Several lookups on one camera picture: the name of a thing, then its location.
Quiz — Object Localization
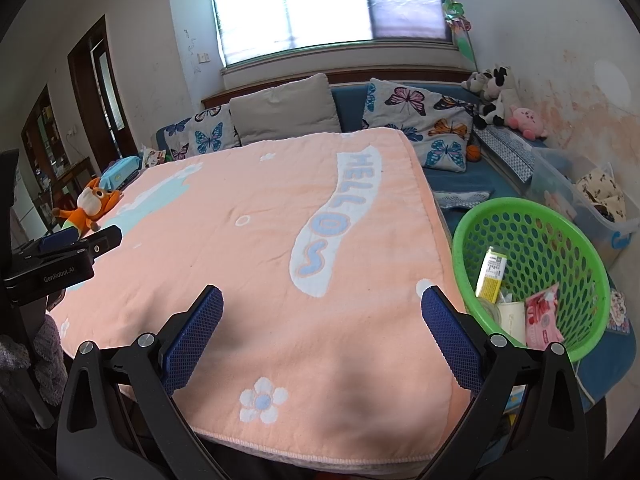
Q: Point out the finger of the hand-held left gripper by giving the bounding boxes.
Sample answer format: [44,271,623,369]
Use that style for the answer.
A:
[37,229,76,255]
[45,225,123,262]

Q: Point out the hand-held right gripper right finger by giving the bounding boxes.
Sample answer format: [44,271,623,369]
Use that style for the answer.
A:
[421,285,589,480]

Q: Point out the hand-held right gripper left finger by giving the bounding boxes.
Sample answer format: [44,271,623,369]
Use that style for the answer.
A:
[56,285,224,480]

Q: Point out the clear bottle with yellow label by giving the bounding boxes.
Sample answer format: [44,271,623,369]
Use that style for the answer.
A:
[474,247,507,306]

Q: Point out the pink snack packet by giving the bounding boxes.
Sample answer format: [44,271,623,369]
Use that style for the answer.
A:
[525,284,563,351]

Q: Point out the green plastic basket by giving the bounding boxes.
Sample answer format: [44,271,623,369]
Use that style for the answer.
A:
[451,197,612,363]

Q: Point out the person's left forearm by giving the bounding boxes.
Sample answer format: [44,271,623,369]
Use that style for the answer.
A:
[0,316,68,406]

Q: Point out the orange fox plush toy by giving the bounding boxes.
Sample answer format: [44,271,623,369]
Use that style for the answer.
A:
[51,177,123,233]

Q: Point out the white cabinet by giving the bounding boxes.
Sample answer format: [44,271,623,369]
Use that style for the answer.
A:
[11,180,48,241]

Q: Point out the blue tissue pack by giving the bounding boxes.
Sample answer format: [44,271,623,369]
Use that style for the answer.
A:
[100,156,142,188]

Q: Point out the pink printed blanket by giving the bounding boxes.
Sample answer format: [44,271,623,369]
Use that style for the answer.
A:
[47,127,473,463]

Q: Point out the small printed box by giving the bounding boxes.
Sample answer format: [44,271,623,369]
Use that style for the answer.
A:
[140,146,168,170]

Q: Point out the dark wooden cabinet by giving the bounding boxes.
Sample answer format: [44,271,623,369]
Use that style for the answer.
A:
[21,85,96,211]

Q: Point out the brown wooden door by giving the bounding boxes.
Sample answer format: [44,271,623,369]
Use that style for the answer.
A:
[67,15,138,161]

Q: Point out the small butterfly print pillow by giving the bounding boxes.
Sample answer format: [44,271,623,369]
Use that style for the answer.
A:
[164,105,242,162]

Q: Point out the floral cloth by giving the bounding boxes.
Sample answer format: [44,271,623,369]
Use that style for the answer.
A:
[606,290,633,335]

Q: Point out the clear plastic storage box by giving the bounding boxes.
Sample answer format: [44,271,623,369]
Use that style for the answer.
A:
[530,152,640,266]

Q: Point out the grey patterned cloth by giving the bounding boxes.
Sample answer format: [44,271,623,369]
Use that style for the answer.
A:
[474,125,538,183]

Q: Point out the patterned cream cloth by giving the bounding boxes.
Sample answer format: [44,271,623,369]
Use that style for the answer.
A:
[575,164,627,222]

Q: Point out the beige pillow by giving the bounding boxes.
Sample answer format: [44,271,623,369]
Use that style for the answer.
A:
[229,73,343,147]

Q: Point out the large butterfly print pillow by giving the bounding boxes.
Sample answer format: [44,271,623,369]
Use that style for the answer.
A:
[361,78,476,173]

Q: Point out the pink plush toy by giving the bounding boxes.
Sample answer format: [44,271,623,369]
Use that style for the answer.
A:
[507,105,549,140]

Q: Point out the black and white cow plush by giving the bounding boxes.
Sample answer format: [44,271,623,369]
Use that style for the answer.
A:
[472,65,518,130]

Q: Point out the grey and white plush toy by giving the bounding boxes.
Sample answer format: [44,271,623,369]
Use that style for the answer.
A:
[461,71,493,93]

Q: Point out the window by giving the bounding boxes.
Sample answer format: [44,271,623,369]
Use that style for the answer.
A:
[206,0,451,68]

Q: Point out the green pinwheel toy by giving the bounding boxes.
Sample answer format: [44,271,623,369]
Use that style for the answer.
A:
[442,0,478,68]

